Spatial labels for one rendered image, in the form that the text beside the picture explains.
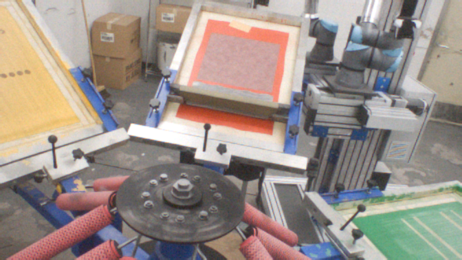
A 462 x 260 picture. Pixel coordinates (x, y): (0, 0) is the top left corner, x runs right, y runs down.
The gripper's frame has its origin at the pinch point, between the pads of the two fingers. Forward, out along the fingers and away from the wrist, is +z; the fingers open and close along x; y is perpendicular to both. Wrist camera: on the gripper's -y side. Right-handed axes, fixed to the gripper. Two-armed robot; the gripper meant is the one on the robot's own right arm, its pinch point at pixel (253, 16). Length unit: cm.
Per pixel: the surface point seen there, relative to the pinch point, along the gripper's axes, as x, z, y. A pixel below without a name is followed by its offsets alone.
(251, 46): -36.0, -2.7, 3.5
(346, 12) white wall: 283, 115, 95
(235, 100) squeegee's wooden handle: -78, -2, 3
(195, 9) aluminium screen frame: -22.9, -9.8, -27.3
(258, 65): -46.8, 0.2, 8.6
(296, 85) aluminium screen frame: -58, 0, 27
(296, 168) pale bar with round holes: -100, 6, 31
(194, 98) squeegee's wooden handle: -77, 1, -14
